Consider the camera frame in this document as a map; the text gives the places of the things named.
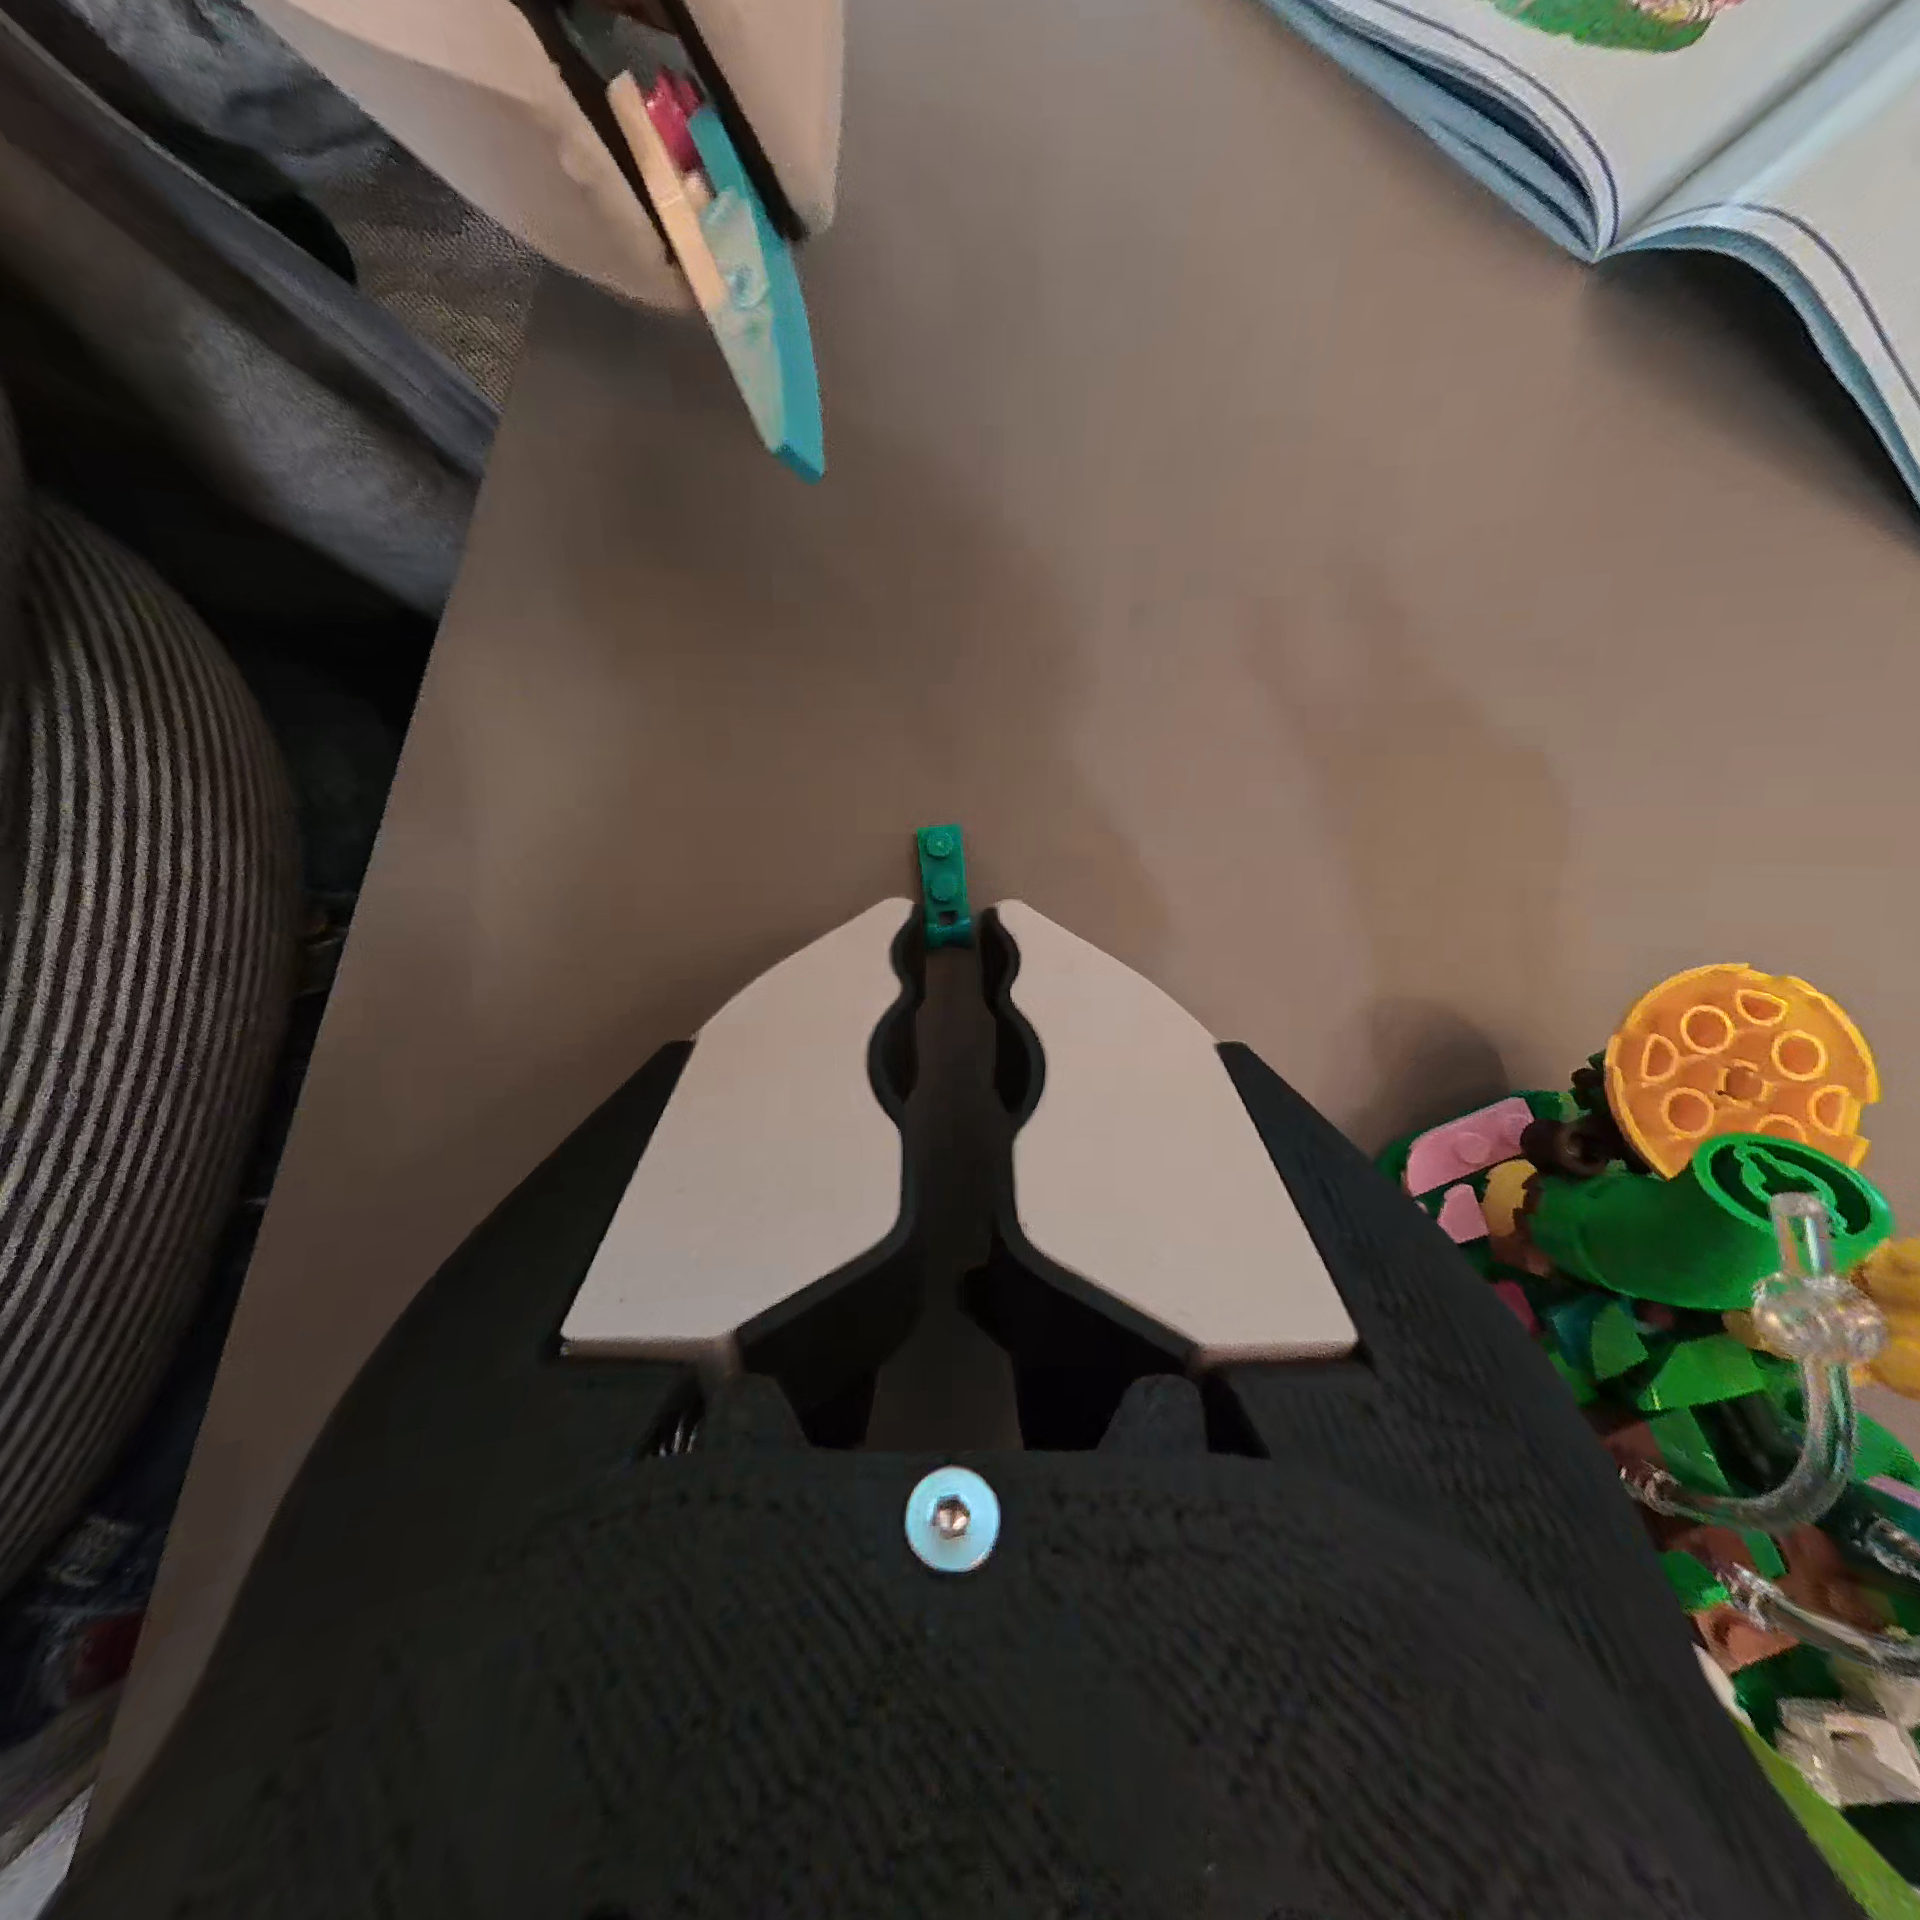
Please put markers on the small green brick plate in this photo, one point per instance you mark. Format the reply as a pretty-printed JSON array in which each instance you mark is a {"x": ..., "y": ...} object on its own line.
[{"x": 942, "y": 884}]

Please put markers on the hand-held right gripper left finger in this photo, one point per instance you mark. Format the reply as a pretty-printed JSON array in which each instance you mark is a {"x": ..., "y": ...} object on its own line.
[{"x": 750, "y": 1170}]

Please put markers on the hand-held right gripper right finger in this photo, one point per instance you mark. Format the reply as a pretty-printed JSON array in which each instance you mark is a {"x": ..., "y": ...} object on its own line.
[{"x": 1162, "y": 1170}]

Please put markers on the brick flower model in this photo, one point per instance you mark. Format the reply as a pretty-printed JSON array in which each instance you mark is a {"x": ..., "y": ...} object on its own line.
[{"x": 1725, "y": 1049}]

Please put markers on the open brick instruction booklet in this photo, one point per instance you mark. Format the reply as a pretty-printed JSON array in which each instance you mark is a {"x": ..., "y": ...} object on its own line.
[{"x": 1725, "y": 118}]

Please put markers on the person's grey sweatshirt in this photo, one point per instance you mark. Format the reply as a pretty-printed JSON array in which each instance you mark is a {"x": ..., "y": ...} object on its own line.
[{"x": 224, "y": 376}]

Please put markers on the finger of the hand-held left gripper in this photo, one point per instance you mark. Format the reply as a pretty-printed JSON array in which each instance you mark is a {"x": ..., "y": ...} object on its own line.
[
  {"x": 495, "y": 90},
  {"x": 788, "y": 90}
]

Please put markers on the teal pink brick assembly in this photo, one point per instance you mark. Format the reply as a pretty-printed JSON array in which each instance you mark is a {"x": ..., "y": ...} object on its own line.
[{"x": 758, "y": 345}]

